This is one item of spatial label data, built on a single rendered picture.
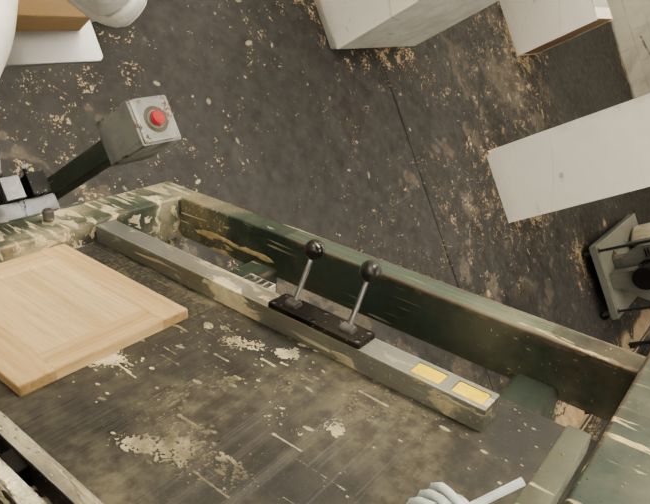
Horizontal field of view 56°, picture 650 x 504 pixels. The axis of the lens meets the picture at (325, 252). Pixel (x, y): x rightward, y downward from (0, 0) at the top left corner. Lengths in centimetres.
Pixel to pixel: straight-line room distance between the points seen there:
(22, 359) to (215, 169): 195
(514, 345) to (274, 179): 214
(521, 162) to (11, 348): 417
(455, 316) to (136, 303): 59
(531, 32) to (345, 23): 265
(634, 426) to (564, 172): 394
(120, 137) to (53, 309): 59
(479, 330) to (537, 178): 370
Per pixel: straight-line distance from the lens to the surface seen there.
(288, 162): 320
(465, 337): 118
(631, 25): 909
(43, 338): 111
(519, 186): 487
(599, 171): 467
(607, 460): 81
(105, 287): 124
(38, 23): 175
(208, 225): 154
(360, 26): 364
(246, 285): 117
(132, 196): 161
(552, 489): 50
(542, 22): 599
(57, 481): 76
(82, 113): 264
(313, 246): 107
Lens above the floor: 219
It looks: 43 degrees down
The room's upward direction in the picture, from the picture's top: 74 degrees clockwise
